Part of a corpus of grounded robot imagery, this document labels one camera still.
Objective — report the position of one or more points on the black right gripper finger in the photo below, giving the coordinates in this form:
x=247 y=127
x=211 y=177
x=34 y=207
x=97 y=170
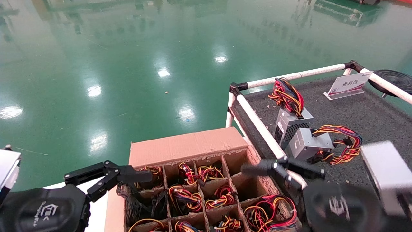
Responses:
x=260 y=167
x=305 y=172

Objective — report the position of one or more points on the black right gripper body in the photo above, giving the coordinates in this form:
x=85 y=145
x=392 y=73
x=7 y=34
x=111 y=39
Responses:
x=338 y=209

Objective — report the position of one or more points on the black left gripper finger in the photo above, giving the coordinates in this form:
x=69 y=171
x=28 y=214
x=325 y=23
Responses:
x=128 y=175

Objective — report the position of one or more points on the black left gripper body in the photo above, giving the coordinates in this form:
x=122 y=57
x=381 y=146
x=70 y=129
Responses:
x=42 y=209

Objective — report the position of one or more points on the brown cardboard box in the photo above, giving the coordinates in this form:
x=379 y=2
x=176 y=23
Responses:
x=186 y=145

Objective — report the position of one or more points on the cardboard divider grid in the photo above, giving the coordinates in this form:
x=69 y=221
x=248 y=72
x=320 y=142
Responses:
x=224 y=169

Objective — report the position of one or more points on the black pipe joint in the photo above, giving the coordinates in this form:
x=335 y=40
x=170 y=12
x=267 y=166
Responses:
x=236 y=87
x=352 y=65

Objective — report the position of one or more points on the clear acrylic sign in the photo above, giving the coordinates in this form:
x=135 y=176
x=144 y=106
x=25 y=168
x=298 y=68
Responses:
x=347 y=85

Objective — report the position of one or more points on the black round ribbed disc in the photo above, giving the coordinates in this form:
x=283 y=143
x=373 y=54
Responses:
x=394 y=80

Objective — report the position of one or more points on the white pipe rail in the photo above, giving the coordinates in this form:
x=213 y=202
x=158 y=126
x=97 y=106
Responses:
x=257 y=122
x=296 y=75
x=389 y=86

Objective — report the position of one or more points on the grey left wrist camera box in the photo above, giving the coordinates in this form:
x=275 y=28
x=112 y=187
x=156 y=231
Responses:
x=8 y=170

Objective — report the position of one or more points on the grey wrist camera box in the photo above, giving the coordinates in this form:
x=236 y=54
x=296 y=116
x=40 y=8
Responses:
x=8 y=170
x=386 y=174

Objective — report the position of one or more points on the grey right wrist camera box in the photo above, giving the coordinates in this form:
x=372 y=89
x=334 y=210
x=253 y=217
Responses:
x=386 y=174

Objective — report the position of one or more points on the white pipe post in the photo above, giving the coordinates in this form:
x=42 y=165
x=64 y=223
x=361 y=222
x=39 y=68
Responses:
x=229 y=111

